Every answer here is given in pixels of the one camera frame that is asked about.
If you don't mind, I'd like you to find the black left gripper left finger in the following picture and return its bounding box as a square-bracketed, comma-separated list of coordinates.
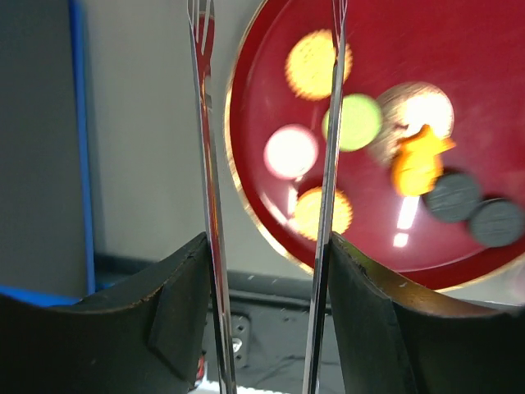
[1, 235, 210, 393]

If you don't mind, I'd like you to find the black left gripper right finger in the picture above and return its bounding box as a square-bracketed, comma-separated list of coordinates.
[328, 234, 524, 393]

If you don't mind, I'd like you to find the yellow round sandwich cookie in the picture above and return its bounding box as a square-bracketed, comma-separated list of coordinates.
[293, 187, 353, 241]

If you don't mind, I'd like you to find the green round cookie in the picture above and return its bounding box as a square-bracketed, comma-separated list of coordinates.
[339, 94, 382, 152]

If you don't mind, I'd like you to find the yellow round biscuit cookie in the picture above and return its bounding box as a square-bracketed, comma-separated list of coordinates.
[285, 29, 336, 101]

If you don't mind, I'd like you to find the black sandwich cookie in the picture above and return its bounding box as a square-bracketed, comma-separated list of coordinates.
[468, 198, 524, 248]
[423, 172, 482, 223]

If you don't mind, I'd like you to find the red round lacquer tray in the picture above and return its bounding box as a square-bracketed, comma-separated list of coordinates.
[224, 1, 524, 291]

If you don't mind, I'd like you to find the orange fish cookie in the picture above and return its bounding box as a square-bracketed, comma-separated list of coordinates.
[391, 124, 455, 197]

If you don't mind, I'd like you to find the pink round cookie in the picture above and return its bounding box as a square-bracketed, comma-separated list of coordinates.
[263, 124, 318, 180]

